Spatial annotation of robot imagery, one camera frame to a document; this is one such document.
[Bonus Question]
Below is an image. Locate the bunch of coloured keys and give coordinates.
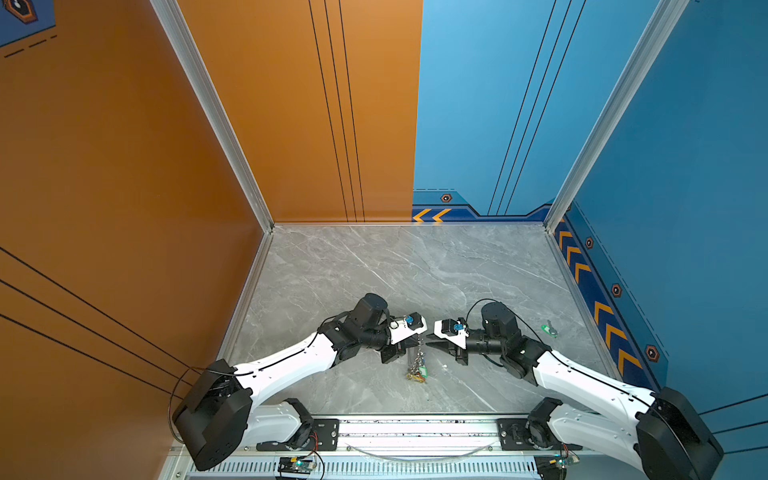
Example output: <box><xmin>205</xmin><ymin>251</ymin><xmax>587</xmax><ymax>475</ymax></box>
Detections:
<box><xmin>406</xmin><ymin>358</ymin><xmax>428</xmax><ymax>383</ymax></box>

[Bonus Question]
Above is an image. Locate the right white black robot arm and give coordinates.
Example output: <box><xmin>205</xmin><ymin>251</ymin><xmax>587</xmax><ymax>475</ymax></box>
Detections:
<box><xmin>427</xmin><ymin>301</ymin><xmax>725</xmax><ymax>479</ymax></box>

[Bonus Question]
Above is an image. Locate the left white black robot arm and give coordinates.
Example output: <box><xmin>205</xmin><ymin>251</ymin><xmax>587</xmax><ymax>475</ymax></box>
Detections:
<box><xmin>170</xmin><ymin>293</ymin><xmax>428</xmax><ymax>471</ymax></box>

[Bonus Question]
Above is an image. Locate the green key tag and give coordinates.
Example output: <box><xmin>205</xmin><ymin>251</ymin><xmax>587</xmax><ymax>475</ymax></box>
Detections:
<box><xmin>542</xmin><ymin>322</ymin><xmax>558</xmax><ymax>338</ymax></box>

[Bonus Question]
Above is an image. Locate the right green circuit board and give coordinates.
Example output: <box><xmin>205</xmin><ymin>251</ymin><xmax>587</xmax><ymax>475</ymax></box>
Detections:
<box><xmin>535</xmin><ymin>454</ymin><xmax>581</xmax><ymax>480</ymax></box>

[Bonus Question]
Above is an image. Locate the green circuit board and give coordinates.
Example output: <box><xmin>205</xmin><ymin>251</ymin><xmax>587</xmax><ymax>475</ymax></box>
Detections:
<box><xmin>535</xmin><ymin>454</ymin><xmax>581</xmax><ymax>480</ymax></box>
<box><xmin>276</xmin><ymin>457</ymin><xmax>317</xmax><ymax>479</ymax></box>

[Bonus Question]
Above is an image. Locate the left green circuit board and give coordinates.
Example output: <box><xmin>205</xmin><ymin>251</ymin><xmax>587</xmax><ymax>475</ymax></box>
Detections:
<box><xmin>276</xmin><ymin>457</ymin><xmax>317</xmax><ymax>479</ymax></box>

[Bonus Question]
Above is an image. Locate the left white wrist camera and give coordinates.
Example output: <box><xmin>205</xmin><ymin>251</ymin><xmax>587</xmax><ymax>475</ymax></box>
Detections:
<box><xmin>388</xmin><ymin>312</ymin><xmax>428</xmax><ymax>345</ymax></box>

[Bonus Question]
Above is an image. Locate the aluminium front rail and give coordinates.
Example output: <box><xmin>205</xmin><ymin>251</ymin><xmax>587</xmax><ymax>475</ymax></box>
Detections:
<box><xmin>169</xmin><ymin>413</ymin><xmax>672</xmax><ymax>458</ymax></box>

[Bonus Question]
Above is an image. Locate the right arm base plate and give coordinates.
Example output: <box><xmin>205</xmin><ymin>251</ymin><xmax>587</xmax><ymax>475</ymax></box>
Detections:
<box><xmin>496</xmin><ymin>417</ymin><xmax>563</xmax><ymax>452</ymax></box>

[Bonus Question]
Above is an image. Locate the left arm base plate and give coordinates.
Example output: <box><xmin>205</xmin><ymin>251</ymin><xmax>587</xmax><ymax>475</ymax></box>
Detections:
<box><xmin>256</xmin><ymin>418</ymin><xmax>340</xmax><ymax>452</ymax></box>

